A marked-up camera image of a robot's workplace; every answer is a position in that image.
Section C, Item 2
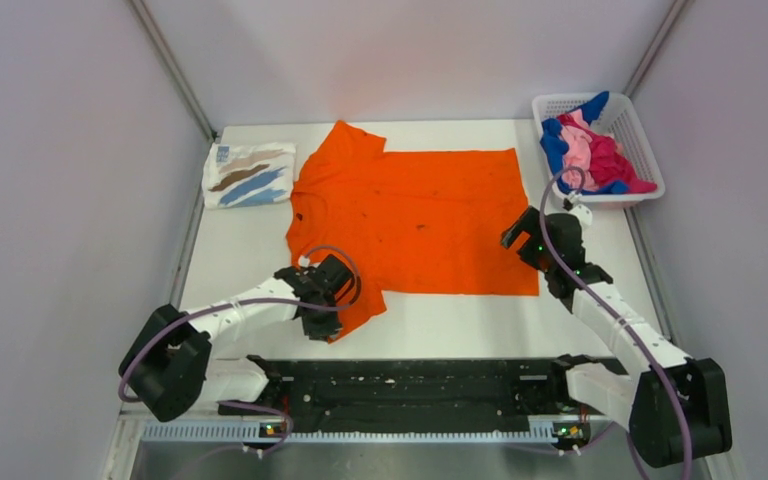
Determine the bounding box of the light pink t shirt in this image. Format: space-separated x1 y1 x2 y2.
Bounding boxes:
559 109 613 192

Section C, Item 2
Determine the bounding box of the magenta t shirt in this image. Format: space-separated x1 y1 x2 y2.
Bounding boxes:
590 136 658 194

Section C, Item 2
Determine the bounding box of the white plastic laundry basket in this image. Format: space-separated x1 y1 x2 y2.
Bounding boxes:
532 91 666 208

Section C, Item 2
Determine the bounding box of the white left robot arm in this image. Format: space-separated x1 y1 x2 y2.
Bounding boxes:
117 248 362 422

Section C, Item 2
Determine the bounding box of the corner aluminium post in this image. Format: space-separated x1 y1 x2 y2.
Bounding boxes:
125 0 217 142
623 0 694 97

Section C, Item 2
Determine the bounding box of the left corner aluminium post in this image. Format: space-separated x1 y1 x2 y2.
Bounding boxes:
125 0 217 142

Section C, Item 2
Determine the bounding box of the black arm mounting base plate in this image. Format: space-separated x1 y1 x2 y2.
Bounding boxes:
254 358 604 435

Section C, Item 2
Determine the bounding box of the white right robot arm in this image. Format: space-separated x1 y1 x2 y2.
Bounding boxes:
501 206 733 468

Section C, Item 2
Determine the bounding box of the aluminium frame rail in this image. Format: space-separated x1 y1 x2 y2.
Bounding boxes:
118 374 723 445

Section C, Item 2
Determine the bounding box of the orange t shirt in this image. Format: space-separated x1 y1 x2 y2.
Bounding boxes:
286 121 539 332

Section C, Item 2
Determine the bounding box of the right corner aluminium post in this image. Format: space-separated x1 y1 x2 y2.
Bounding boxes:
623 0 694 97

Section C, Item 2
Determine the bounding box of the blue t shirt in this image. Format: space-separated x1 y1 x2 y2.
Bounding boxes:
534 91 621 195

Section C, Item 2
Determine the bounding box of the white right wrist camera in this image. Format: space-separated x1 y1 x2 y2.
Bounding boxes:
562 192 593 231

